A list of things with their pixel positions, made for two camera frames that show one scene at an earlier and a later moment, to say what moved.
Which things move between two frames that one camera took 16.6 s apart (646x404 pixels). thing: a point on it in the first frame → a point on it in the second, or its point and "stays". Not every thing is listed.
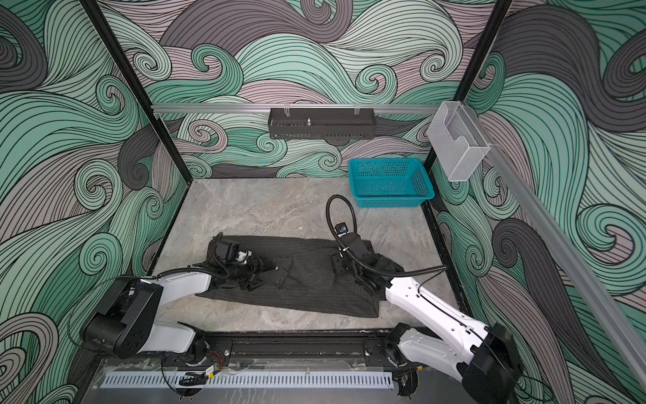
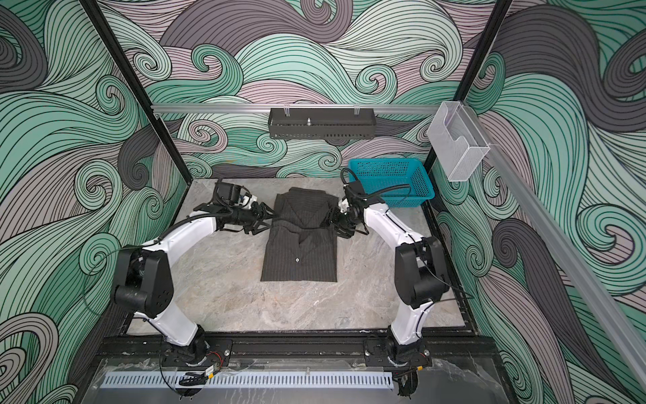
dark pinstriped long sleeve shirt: [305, 277] → [299, 247]
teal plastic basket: [389, 183] stays
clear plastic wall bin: [458, 143] stays
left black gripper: [253, 268] → [258, 220]
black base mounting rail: [264, 353] stays
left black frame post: [128, 63] stays
